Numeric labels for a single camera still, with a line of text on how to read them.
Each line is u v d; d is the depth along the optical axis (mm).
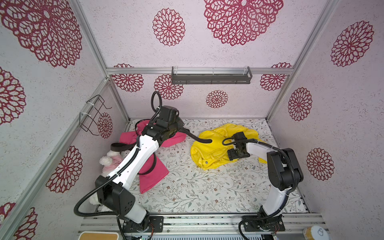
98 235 661
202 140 807
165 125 565
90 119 760
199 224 752
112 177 417
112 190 406
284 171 503
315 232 673
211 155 922
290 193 527
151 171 901
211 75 941
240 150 762
